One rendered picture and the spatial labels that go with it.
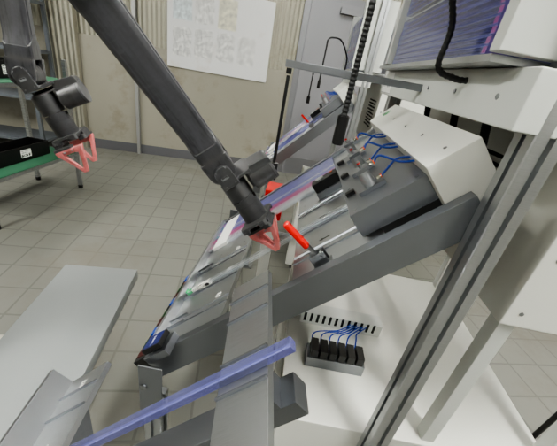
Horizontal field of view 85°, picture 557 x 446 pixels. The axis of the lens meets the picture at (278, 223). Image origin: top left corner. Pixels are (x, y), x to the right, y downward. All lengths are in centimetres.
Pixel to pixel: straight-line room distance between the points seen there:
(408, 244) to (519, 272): 20
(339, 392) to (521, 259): 53
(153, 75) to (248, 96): 373
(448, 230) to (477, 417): 64
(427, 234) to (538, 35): 27
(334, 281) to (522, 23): 41
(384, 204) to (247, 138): 390
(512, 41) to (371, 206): 26
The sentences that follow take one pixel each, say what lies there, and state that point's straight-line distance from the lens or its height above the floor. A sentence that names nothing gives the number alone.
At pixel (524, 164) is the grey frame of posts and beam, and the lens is 49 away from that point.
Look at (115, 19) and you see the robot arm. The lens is 55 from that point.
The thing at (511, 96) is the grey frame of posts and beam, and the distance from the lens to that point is 49.
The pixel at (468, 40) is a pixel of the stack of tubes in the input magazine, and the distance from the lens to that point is 59.
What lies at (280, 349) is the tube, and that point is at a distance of 35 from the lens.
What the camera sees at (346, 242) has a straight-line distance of 59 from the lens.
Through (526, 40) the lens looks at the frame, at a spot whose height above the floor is 140.
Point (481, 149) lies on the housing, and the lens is 53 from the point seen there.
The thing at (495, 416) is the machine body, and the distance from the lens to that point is 111.
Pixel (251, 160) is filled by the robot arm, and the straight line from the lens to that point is 68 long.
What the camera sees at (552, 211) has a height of 121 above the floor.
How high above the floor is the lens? 133
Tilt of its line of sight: 27 degrees down
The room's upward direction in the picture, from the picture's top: 11 degrees clockwise
